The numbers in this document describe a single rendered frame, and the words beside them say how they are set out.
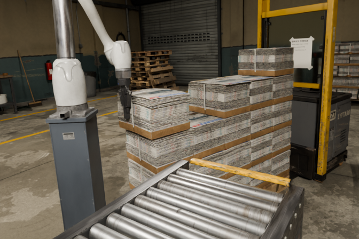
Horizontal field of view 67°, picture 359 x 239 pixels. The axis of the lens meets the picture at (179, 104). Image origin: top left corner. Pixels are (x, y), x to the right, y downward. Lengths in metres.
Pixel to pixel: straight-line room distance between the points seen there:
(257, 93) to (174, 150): 0.85
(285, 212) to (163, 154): 0.85
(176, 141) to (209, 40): 7.73
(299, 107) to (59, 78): 2.32
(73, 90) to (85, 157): 0.35
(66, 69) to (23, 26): 7.00
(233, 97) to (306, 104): 1.20
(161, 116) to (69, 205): 0.69
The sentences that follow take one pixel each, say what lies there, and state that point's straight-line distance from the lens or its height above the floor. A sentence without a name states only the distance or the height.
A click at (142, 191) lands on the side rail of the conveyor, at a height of 0.80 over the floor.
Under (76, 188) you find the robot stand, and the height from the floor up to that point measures 0.62.
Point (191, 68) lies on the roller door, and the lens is 9.62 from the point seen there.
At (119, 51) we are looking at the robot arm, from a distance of 1.55.
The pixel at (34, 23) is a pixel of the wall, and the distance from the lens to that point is 8.59.
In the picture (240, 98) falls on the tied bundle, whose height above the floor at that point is 0.95.
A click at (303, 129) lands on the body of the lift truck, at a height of 0.45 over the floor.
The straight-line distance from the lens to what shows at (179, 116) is 1.60.
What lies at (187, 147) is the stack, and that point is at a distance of 1.72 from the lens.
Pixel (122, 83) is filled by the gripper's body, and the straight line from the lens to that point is 1.57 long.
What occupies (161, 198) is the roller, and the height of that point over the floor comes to 0.79.
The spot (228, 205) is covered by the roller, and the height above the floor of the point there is 0.79.
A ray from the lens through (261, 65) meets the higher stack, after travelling 2.39.
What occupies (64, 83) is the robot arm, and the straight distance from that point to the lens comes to 1.46.
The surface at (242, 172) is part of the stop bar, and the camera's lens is 1.16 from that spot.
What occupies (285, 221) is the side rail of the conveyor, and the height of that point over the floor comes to 0.80.
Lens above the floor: 1.31
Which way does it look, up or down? 12 degrees down
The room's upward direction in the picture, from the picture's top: 3 degrees counter-clockwise
